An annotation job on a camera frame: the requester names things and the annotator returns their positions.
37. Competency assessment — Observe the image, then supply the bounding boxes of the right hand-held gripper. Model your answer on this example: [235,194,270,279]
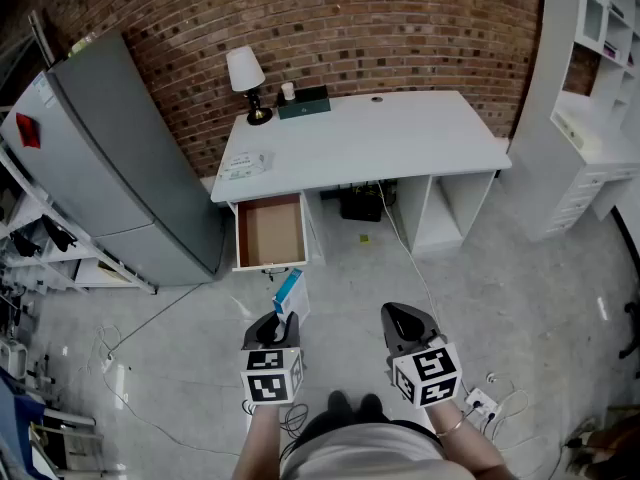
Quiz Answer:
[380,301,464,410]

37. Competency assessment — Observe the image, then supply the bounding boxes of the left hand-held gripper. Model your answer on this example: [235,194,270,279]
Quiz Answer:
[240,311,305,409]

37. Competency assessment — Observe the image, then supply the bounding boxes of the blue and white small box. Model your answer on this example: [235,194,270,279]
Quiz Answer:
[272,267,311,327]

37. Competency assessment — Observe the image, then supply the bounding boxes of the white wooden drawer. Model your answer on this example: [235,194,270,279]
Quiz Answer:
[231,192,310,282]

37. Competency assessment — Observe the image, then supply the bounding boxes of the person's right forearm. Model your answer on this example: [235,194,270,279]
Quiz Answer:
[427,397,517,480]

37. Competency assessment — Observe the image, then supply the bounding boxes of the person's left forearm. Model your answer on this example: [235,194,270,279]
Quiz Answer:
[233,402,282,480]

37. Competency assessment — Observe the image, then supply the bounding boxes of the person's right black shoe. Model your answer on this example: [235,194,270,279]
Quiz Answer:
[357,392,384,420]

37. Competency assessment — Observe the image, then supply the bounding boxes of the person's black shoe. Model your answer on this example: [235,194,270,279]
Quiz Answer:
[327,390,354,420]
[357,392,384,420]

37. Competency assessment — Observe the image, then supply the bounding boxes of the person's left black shoe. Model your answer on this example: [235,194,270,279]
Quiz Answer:
[327,390,354,420]

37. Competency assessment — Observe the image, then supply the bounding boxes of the person's black trousers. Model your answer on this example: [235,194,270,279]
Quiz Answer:
[298,406,437,442]

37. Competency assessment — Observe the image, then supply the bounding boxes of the black box under desk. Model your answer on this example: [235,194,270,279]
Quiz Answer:
[339,182,384,223]

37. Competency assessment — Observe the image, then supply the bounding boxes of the person's white shirt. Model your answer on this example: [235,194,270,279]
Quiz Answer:
[279,420,506,480]

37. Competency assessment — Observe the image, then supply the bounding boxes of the white desk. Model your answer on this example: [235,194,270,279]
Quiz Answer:
[209,90,514,269]

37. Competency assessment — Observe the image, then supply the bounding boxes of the black chair base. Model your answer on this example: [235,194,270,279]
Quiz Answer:
[618,301,640,360]

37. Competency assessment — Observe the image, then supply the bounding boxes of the white storage rack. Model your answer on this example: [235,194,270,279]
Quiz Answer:
[0,137,157,299]

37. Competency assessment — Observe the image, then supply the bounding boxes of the dark green tissue box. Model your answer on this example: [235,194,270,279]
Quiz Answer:
[276,84,332,121]

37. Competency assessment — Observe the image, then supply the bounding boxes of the grey refrigerator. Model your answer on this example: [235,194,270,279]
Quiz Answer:
[0,32,224,289]

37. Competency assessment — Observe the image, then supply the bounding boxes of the brown wooden furniture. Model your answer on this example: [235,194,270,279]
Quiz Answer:
[569,405,640,480]

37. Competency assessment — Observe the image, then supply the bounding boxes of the black item on rack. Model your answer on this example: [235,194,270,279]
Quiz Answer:
[9,230,44,259]
[42,215,79,253]

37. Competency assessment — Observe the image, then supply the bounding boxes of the white cabinet with shelves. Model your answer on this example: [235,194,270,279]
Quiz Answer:
[499,0,640,243]

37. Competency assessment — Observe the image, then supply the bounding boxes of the white shade table lamp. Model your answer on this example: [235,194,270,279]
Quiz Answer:
[225,45,274,127]

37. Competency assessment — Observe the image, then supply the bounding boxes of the white plastic device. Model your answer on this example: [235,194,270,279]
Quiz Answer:
[0,337,29,380]

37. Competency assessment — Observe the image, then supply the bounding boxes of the blue equipment stand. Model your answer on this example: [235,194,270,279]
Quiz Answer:
[0,367,47,480]

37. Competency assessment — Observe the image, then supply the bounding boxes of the red fridge sticker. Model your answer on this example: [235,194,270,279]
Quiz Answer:
[14,112,42,149]

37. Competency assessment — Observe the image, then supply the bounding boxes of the white fridge label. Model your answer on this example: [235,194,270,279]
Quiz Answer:
[32,75,57,112]

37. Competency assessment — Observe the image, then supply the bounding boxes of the long white cable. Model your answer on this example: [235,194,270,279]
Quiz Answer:
[375,180,474,399]

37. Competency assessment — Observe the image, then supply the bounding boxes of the gold bracelet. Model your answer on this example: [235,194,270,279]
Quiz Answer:
[434,416,469,439]

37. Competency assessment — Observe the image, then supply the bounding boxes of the metal frame stool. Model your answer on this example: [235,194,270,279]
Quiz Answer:
[29,407,104,477]

